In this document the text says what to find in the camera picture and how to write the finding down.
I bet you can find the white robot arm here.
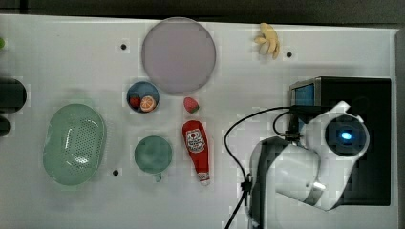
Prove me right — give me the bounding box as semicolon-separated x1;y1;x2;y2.
247;101;371;229

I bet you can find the black toaster oven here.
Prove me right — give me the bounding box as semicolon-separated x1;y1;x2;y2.
289;76;392;206

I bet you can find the red strawberry toy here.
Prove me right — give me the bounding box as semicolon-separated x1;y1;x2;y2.
183;97;200;114

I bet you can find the red ketchup bottle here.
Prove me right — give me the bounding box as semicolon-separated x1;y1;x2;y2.
181;120;210;186

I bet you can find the orange slice toy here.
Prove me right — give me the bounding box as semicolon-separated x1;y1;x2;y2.
140;95;157;113

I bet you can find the green mug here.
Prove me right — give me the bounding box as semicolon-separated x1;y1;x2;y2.
134;135;173;183

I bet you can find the large lilac plate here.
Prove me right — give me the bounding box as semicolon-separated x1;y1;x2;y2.
141;17;217;94

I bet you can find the small blue bowl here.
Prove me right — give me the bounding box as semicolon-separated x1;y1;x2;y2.
126;81;160;114

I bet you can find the strawberry in blue bowl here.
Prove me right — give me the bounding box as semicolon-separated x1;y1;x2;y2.
130;97;140;108

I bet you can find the peeled banana toy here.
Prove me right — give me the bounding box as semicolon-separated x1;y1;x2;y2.
254;23;281;59

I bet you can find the green perforated basket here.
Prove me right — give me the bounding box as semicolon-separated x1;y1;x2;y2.
43;104;106;186

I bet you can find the green cylinder knob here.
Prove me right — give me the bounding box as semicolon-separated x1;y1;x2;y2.
0;38;6;49

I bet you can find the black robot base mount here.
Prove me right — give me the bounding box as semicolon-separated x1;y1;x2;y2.
0;77;27;137

